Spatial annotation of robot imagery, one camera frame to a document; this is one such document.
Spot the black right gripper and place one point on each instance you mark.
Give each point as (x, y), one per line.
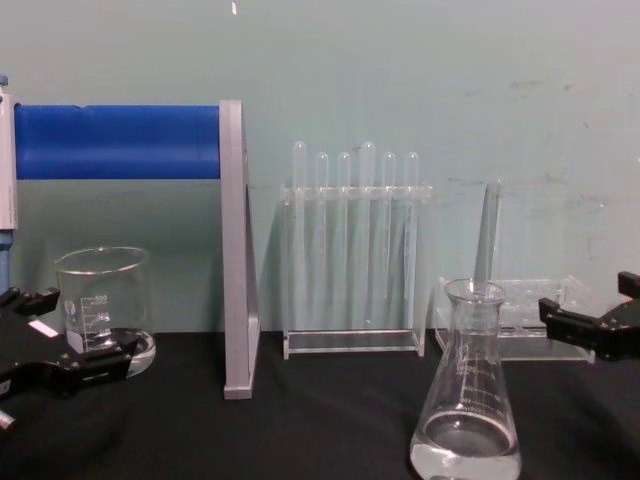
(622, 332)

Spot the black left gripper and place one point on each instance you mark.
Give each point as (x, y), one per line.
(30, 350)

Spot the clear glass conical flask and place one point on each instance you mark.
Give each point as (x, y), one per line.
(465, 450)

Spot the clear glass beaker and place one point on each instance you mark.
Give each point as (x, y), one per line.
(100, 280)

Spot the clear acrylic test tube rack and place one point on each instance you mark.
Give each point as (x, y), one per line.
(522, 345)

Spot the clear glass test tube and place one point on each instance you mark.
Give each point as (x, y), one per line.
(487, 225)

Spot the grey pipette stand blue bar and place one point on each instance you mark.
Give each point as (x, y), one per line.
(235, 250)

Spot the clear plastic dropper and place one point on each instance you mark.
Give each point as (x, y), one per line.
(411, 170)
(389, 170)
(343, 170)
(321, 170)
(299, 160)
(367, 160)

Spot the clear acrylic dropper rack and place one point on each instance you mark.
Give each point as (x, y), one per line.
(350, 346)

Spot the black table cloth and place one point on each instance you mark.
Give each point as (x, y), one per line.
(320, 425)

